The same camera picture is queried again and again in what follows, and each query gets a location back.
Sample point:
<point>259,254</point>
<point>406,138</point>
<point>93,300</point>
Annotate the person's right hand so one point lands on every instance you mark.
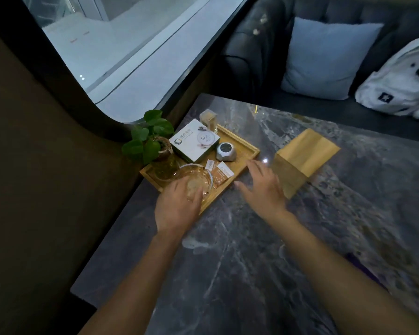
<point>267,197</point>

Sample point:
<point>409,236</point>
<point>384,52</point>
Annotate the person's left hand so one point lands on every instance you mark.
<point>176,209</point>

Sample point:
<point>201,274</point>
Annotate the person's right thumb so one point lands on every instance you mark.
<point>243,190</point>

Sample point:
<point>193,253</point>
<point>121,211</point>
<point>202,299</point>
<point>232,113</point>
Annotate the person's left thumb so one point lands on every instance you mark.
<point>196,200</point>

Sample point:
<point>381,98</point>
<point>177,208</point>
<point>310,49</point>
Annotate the clear glass ashtray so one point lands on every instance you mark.
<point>199,178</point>

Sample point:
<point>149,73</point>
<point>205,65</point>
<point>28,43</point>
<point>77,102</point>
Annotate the person's right forearm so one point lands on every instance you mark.
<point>338,279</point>

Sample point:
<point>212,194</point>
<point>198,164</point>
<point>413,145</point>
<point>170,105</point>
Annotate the person's left forearm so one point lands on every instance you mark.
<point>131,286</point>

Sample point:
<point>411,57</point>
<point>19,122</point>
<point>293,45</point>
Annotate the orange sachet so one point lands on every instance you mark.
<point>219,177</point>

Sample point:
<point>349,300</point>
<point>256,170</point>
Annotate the wooden serving tray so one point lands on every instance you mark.
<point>241,156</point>

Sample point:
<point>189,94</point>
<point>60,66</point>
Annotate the small white sachet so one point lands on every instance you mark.
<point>209,165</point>

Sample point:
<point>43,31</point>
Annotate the round silver call bell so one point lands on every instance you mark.
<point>225,152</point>

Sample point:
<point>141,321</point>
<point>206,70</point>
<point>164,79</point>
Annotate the clear glass vase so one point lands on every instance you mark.
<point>164,167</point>

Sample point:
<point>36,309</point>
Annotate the white box with green edge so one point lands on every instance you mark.
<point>192,143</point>

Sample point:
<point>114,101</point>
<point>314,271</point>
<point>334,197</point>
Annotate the wooden tissue box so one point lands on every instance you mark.
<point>305,153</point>

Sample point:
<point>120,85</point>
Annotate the small glass toothpick jar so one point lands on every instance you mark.
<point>209,119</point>

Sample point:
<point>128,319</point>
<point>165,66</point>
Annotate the green leafy plant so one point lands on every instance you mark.
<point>150,136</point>

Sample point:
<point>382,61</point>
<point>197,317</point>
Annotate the dark grey tufted sofa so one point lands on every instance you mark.
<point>255,52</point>

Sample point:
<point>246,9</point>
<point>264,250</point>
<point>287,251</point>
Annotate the light blue cushion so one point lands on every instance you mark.
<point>326,59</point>

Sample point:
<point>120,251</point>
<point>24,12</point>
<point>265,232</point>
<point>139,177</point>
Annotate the large window pane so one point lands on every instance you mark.
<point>125,48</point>

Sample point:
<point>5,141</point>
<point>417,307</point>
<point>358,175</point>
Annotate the white backpack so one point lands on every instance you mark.
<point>398,83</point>

